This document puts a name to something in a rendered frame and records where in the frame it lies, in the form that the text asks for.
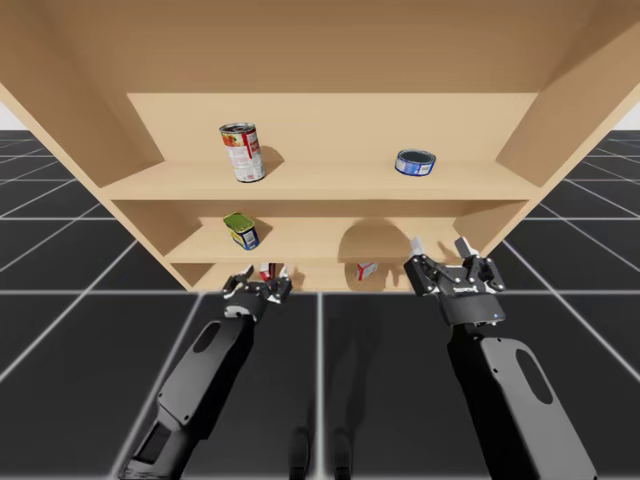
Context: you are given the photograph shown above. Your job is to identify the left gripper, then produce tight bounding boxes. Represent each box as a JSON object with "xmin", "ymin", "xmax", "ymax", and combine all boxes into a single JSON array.
[{"xmin": 222, "ymin": 263, "xmax": 294, "ymax": 321}]

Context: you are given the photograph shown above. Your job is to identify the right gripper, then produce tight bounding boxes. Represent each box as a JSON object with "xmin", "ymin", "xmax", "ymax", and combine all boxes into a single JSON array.
[{"xmin": 403, "ymin": 236, "xmax": 507, "ymax": 329}]

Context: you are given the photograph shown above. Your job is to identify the green and blue rectangular can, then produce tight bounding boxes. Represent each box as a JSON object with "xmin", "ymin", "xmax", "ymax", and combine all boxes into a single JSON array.
[{"xmin": 222, "ymin": 212, "xmax": 261, "ymax": 251}]

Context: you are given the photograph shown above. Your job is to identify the blue flat can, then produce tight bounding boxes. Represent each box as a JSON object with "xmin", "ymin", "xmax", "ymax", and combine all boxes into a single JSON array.
[{"xmin": 394, "ymin": 148, "xmax": 438, "ymax": 178}]

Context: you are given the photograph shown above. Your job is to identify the red and white can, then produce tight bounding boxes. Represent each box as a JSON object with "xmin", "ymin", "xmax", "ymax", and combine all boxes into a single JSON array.
[{"xmin": 218, "ymin": 122, "xmax": 267, "ymax": 184}]

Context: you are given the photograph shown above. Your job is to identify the pale wooden shelf unit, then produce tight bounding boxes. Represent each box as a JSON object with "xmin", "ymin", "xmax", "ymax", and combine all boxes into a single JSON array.
[{"xmin": 0, "ymin": 0, "xmax": 640, "ymax": 294}]

